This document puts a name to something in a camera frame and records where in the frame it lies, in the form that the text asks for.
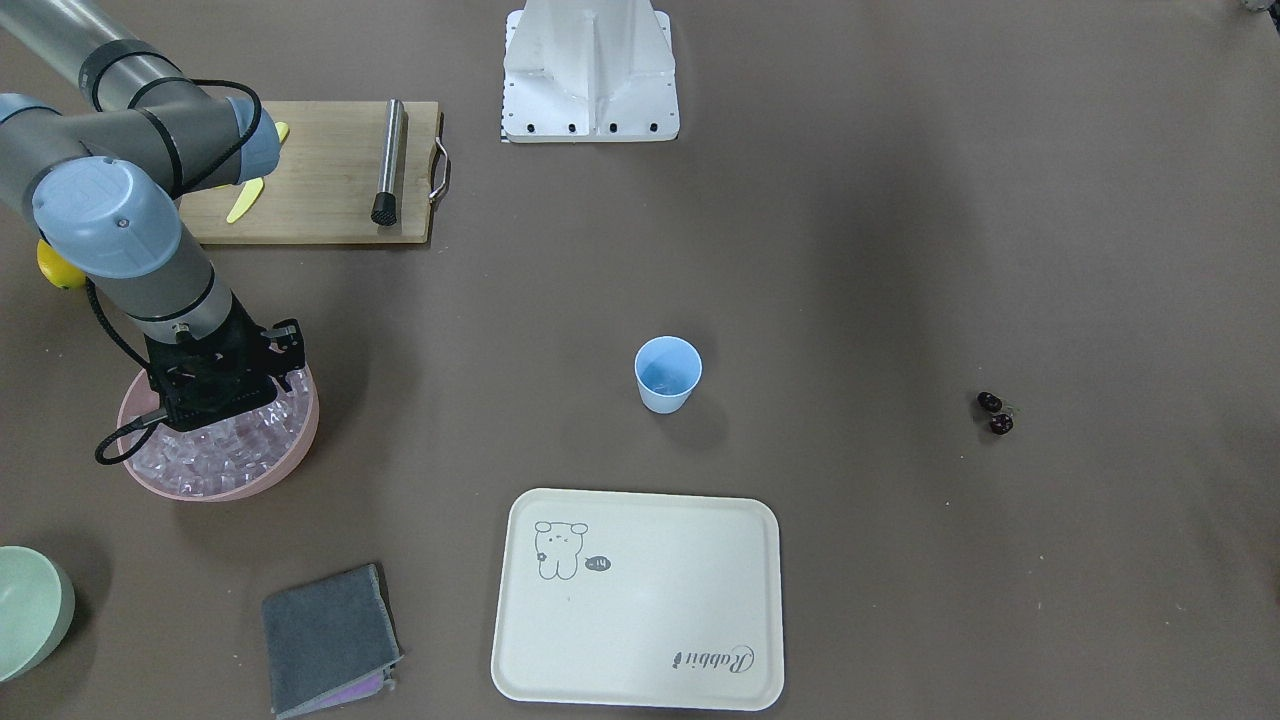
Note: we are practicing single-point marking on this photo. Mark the dark cherry lower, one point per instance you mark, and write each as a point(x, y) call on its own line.
point(1002, 421)

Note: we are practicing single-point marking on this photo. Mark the steel muddler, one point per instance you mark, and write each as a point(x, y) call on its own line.
point(385, 204)

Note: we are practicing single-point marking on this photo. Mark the mint green bowl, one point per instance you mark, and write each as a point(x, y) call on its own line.
point(37, 605)

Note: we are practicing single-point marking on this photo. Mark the wooden cutting board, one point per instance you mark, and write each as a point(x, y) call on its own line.
point(322, 190)

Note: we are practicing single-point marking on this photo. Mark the cream serving tray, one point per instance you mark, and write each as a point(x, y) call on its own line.
point(637, 599)

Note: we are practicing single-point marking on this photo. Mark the yellow knife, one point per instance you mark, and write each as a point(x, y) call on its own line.
point(251, 190)

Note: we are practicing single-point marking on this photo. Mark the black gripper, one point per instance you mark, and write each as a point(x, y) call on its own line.
point(283, 342)

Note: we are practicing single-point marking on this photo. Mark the dark cherry upper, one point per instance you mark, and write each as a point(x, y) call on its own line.
point(989, 402)

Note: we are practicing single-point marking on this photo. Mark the pink ice bowl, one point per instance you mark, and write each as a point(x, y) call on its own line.
point(236, 457)

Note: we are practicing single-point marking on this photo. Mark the light blue cup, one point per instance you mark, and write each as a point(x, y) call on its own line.
point(667, 369)

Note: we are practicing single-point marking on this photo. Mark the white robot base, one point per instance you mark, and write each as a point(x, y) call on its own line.
point(589, 72)

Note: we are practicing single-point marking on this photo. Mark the dark cherry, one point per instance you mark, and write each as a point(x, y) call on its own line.
point(1002, 421)
point(989, 402)

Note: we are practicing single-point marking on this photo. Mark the grey folded cloth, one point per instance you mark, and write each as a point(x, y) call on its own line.
point(330, 642)

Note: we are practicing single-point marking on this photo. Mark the yellow lemon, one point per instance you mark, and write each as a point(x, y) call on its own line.
point(58, 271)

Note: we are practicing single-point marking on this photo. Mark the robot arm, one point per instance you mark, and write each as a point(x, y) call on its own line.
point(103, 189)

